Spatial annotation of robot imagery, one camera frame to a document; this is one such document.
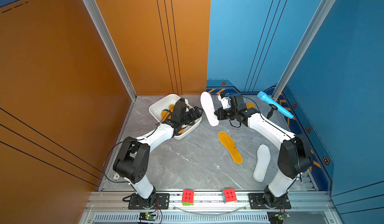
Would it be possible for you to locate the right green circuit board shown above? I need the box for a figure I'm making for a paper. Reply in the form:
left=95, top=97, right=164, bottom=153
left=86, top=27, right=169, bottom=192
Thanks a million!
left=267, top=213, right=291, bottom=224

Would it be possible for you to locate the blue toy microphone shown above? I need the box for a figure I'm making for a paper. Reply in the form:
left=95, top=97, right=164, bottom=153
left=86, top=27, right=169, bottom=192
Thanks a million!
left=257, top=91, right=294, bottom=119

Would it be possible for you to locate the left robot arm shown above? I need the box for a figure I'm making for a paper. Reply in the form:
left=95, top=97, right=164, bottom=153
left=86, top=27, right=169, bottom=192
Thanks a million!
left=113, top=98, right=203, bottom=208

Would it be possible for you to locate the left aluminium corner post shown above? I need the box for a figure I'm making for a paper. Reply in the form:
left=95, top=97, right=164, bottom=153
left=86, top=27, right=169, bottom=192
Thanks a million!
left=82, top=0, right=137, bottom=101

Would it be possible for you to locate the left rubik cube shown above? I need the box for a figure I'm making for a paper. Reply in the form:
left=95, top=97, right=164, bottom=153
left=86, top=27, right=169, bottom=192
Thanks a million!
left=182, top=190, right=195, bottom=206

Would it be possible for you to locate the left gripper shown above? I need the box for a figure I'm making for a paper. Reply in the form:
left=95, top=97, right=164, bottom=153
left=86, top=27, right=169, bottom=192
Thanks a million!
left=179, top=106, right=204, bottom=127

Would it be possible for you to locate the white insole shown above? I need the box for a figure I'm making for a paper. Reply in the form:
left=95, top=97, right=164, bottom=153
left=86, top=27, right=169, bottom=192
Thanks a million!
left=201, top=92, right=219, bottom=127
left=253, top=145, right=271, bottom=182

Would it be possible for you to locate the right rubik cube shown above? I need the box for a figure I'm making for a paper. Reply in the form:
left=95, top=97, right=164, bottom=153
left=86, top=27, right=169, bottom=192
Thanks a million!
left=222, top=188, right=238, bottom=203

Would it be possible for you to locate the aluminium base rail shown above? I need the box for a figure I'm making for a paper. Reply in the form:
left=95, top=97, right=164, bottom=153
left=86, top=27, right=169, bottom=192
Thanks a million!
left=80, top=190, right=343, bottom=224

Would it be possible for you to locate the white plastic storage box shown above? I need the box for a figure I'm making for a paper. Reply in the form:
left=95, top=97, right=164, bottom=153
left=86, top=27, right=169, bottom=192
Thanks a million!
left=149, top=94, right=202, bottom=140

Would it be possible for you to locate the left green circuit board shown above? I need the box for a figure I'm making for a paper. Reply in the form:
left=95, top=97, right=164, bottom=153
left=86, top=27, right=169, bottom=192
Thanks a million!
left=138, top=213, right=158, bottom=224

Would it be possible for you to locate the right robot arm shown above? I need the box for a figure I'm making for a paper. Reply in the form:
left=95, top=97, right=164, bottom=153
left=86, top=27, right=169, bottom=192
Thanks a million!
left=201, top=93, right=313, bottom=209

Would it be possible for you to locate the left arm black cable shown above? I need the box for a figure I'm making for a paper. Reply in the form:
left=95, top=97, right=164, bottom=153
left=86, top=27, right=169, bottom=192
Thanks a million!
left=102, top=120, right=169, bottom=183

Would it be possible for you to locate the rubik cube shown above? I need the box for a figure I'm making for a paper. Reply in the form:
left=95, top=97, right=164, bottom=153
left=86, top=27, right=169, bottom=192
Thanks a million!
left=182, top=190, right=195, bottom=206
left=222, top=188, right=238, bottom=203

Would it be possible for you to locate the right aluminium corner post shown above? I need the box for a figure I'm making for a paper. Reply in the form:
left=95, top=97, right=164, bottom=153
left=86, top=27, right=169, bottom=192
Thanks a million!
left=272, top=0, right=336, bottom=101

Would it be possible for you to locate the aluminium corner post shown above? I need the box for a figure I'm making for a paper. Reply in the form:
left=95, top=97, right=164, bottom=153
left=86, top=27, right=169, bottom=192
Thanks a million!
left=82, top=0, right=137, bottom=101
left=272, top=0, right=336, bottom=101

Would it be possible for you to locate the black microphone stand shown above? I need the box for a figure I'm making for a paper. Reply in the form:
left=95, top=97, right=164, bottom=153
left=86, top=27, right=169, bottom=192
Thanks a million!
left=267, top=104, right=278, bottom=119

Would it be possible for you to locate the green circuit board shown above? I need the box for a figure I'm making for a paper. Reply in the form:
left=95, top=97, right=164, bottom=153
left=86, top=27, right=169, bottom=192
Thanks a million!
left=138, top=213, right=158, bottom=224
left=267, top=213, right=291, bottom=224

